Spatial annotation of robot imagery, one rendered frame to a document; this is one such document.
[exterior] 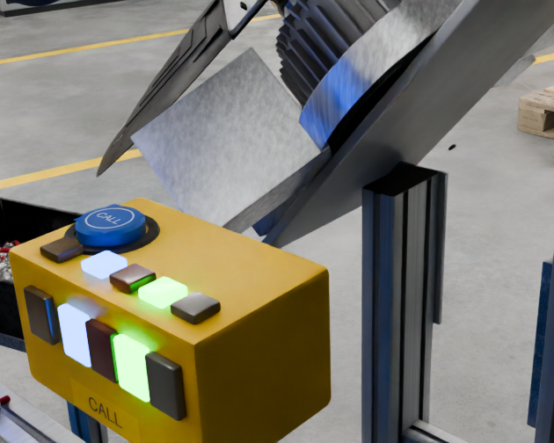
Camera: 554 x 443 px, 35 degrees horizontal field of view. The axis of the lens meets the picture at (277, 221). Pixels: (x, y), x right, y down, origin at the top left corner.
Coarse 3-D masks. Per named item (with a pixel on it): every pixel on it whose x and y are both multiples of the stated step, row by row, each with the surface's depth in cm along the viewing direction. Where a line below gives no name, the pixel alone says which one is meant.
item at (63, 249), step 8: (56, 240) 50; (64, 240) 50; (72, 240) 49; (40, 248) 49; (48, 248) 49; (56, 248) 49; (64, 248) 49; (72, 248) 49; (80, 248) 49; (48, 256) 48; (56, 256) 48; (64, 256) 48; (72, 256) 49
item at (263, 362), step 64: (128, 256) 49; (192, 256) 48; (256, 256) 48; (128, 320) 44; (256, 320) 43; (320, 320) 47; (64, 384) 51; (192, 384) 42; (256, 384) 45; (320, 384) 49
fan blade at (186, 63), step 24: (216, 0) 100; (216, 24) 98; (192, 48) 100; (216, 48) 96; (168, 72) 103; (192, 72) 97; (144, 96) 107; (168, 96) 99; (144, 120) 100; (120, 144) 102
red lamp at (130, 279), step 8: (136, 264) 47; (120, 272) 46; (128, 272) 46; (136, 272) 46; (144, 272) 46; (152, 272) 46; (112, 280) 46; (120, 280) 45; (128, 280) 45; (136, 280) 45; (144, 280) 45; (152, 280) 46; (120, 288) 45; (128, 288) 45; (136, 288) 45
